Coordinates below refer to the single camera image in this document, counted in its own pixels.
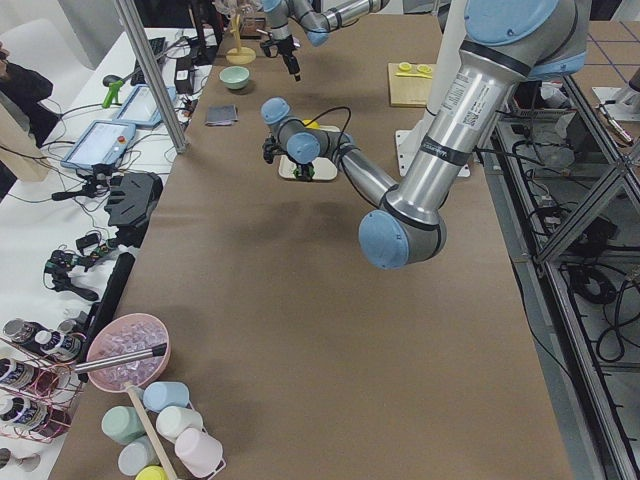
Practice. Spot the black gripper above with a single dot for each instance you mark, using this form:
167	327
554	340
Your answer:
287	50
303	167

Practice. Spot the green lime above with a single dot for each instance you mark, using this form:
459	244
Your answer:
303	173

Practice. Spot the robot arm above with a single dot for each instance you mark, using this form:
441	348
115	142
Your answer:
316	25
505	43

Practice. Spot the cream rabbit tray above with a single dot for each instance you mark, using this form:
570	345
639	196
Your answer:
322	168

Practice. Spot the wooden mug tree stand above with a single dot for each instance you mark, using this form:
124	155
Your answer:
238	54

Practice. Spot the mint green bowl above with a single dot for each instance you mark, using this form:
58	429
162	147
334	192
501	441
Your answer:
234	77

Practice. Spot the grey folded cloth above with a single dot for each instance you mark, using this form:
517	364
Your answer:
225	115

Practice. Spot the yellow plastic knife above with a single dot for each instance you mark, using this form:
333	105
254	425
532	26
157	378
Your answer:
413	75

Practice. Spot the wooden cutting board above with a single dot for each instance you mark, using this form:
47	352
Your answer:
408	92

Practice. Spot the blue teach pendant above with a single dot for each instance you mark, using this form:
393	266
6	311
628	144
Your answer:
139	108
102	143

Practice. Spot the metal tongs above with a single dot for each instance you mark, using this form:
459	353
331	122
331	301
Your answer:
156	351

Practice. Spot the pink bowl with ice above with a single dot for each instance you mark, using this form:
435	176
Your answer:
128	334

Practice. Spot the blue cup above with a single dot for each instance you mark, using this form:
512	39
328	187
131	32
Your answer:
161	394

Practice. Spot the white cup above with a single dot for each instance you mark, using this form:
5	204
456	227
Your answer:
172	421

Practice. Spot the pink cup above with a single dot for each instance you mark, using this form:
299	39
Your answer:
201	453

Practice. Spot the green cup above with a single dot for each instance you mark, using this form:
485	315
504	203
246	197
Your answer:
122	425

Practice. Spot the wooden stick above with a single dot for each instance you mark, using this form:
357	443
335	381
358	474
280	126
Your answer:
132	392

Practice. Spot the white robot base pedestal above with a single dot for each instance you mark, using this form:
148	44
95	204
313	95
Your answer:
446	69

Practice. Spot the aluminium frame post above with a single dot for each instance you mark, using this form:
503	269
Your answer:
133	27

